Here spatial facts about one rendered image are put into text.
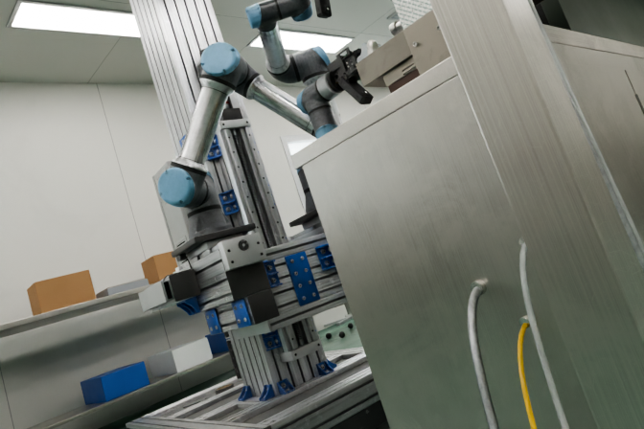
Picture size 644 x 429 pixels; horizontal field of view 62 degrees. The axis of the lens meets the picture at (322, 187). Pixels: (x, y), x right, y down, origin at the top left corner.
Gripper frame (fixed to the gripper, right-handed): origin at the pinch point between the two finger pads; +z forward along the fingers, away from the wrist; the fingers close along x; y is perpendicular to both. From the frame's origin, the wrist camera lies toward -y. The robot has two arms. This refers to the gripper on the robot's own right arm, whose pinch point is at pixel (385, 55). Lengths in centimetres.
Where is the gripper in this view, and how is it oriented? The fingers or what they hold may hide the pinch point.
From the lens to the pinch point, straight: 151.5
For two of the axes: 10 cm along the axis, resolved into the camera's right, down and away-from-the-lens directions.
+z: 6.4, -3.3, -7.0
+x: 7.0, -1.2, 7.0
